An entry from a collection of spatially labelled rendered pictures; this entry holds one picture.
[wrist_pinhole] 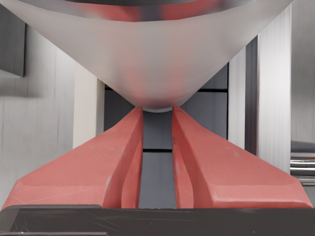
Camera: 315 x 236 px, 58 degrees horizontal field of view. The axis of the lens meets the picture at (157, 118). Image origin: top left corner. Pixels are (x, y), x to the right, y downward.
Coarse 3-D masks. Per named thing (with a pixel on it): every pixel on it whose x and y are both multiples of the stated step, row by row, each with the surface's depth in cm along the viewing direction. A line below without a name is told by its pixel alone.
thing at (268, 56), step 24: (288, 24) 10; (264, 48) 10; (288, 48) 10; (264, 72) 10; (288, 72) 10; (264, 96) 10; (288, 96) 10; (264, 120) 10; (288, 120) 9; (264, 144) 9; (288, 144) 9; (288, 168) 9
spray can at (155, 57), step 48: (0, 0) 3; (48, 0) 2; (96, 0) 2; (144, 0) 2; (192, 0) 2; (240, 0) 2; (288, 0) 3; (96, 48) 3; (144, 48) 3; (192, 48) 3; (240, 48) 5; (144, 96) 8
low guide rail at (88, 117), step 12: (84, 72) 14; (84, 84) 14; (96, 84) 14; (84, 96) 14; (96, 96) 14; (84, 108) 14; (96, 108) 14; (84, 120) 14; (96, 120) 14; (84, 132) 14; (96, 132) 14
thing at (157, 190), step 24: (120, 96) 18; (192, 96) 18; (216, 96) 18; (144, 120) 18; (168, 120) 18; (216, 120) 18; (144, 144) 18; (168, 144) 18; (144, 168) 18; (168, 168) 18; (144, 192) 18; (168, 192) 18
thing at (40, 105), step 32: (32, 32) 23; (32, 64) 23; (64, 64) 23; (0, 96) 23; (32, 96) 23; (64, 96) 23; (0, 128) 23; (32, 128) 23; (64, 128) 23; (0, 160) 23; (32, 160) 23; (0, 192) 23
